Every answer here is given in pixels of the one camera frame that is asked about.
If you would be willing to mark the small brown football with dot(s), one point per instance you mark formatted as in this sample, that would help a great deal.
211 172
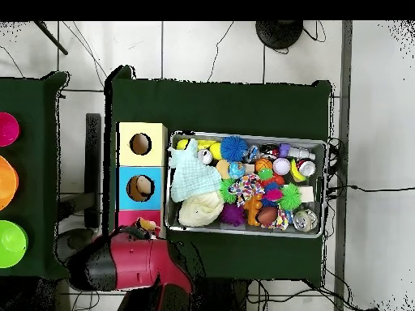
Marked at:
268 215

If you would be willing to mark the green bowl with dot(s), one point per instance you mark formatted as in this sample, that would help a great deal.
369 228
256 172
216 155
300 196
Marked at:
11 244

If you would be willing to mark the blue spiky ball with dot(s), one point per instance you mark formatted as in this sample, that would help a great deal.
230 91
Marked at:
233 148

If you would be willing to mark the black round stand base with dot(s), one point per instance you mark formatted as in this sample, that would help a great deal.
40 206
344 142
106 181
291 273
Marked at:
278 34

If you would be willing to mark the grey black stand foot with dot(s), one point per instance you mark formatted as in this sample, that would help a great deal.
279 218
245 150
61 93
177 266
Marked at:
74 238

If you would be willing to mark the green spiky ball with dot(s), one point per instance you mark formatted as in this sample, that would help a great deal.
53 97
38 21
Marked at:
290 197

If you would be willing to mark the wooden box with three holes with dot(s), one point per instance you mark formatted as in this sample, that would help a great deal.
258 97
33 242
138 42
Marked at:
155 194

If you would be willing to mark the orange bowl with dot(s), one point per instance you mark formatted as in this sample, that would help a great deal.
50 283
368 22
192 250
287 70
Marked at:
8 183

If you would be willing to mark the small orange basketball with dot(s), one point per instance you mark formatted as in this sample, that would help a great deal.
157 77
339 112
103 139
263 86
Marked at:
263 164

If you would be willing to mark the cream knitted cloth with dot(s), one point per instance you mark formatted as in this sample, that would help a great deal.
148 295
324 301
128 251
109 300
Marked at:
201 209

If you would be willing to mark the small white baseball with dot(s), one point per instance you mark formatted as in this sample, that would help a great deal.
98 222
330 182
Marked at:
281 166

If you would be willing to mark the rainbow spiky caterpillar toy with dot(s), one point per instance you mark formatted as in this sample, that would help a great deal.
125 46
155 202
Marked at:
272 194

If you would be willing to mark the pink bowl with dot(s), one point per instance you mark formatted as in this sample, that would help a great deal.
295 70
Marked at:
8 129

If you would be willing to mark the dark green table cloth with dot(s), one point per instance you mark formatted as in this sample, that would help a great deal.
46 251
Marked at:
210 107
35 162

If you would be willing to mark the mint knitted cloth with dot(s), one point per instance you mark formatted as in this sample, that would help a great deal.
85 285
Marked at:
194 178

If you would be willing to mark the thin black rod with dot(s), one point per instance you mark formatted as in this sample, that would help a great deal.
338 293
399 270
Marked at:
52 38

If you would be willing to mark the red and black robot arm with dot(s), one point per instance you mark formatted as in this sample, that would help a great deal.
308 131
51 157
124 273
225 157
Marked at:
136 259

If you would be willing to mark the black upright panel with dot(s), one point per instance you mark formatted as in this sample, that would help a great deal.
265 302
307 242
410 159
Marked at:
93 162

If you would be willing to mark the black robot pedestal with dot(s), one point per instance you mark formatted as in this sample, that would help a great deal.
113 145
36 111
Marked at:
223 294

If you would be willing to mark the silver mesh bin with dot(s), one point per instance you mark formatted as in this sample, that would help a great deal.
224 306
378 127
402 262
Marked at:
319 197

